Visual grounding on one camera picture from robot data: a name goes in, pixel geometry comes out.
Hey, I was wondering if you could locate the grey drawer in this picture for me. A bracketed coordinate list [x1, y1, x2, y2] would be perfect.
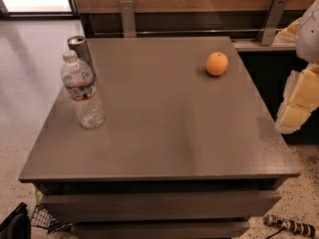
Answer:
[72, 221, 249, 239]
[42, 190, 280, 223]

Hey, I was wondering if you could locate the orange fruit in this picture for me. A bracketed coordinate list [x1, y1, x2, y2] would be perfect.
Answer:
[205, 52, 228, 76]

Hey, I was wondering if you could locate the clear plastic water bottle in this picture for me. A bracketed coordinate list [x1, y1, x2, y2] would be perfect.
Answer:
[61, 50, 105, 129]

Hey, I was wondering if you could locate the black wire mesh basket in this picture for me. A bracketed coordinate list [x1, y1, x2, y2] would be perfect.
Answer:
[31, 205, 72, 234]

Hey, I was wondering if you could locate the metal drink can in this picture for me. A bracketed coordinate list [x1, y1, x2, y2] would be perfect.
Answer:
[67, 36, 97, 78]

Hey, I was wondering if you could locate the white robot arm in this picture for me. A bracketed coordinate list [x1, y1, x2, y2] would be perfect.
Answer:
[275, 0, 319, 134]

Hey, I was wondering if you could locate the left metal wall bracket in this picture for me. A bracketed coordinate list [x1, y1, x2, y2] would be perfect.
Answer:
[120, 0, 137, 38]

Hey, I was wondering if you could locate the horizontal metal rail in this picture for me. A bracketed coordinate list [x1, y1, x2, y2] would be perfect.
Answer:
[94, 28, 283, 37]

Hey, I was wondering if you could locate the grey upper drawer front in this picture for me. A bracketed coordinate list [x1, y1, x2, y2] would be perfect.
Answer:
[42, 190, 280, 223]

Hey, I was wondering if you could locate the grey lower drawer front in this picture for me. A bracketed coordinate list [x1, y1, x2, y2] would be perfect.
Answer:
[72, 221, 249, 239]

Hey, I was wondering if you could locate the black object on floor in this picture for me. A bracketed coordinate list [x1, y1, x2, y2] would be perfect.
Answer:
[0, 202, 31, 239]

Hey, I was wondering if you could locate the right metal wall bracket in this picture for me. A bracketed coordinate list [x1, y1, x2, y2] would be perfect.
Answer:
[256, 0, 288, 46]

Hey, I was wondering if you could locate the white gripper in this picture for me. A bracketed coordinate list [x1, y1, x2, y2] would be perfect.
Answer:
[274, 18, 319, 134]

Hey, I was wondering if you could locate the metal wall bracket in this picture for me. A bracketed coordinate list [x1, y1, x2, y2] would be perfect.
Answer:
[120, 0, 137, 38]
[256, 0, 288, 46]

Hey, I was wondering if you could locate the black white striped tool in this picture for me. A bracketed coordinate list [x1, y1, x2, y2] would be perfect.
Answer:
[263, 214, 319, 239]

